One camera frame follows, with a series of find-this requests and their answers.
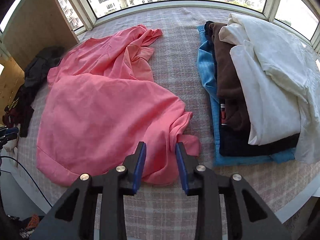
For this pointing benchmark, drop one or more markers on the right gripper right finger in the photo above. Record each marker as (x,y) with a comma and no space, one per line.
(248,216)

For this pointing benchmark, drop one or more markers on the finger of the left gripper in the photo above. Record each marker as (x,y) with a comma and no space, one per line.
(5,130)
(8,137)

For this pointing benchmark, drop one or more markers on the pine plank board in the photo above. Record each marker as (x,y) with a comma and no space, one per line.
(12,77)

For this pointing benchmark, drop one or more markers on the large upright wooden board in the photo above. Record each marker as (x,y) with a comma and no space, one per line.
(34,25)

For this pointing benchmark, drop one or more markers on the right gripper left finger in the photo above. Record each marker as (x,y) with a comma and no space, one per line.
(73,215)

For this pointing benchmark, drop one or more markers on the dark red yellow garment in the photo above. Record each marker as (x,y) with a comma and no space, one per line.
(20,112)

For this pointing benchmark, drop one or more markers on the black bag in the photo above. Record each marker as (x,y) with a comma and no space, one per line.
(37,70)

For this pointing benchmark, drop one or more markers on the pink shirt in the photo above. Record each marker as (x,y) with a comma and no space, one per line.
(102,102)

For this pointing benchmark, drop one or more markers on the blue folded garment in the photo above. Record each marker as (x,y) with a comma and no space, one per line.
(230,147)

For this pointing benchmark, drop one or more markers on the white folded garment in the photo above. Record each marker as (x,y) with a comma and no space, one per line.
(280,81)

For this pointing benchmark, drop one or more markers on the brown folded garment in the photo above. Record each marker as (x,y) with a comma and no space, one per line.
(229,88)

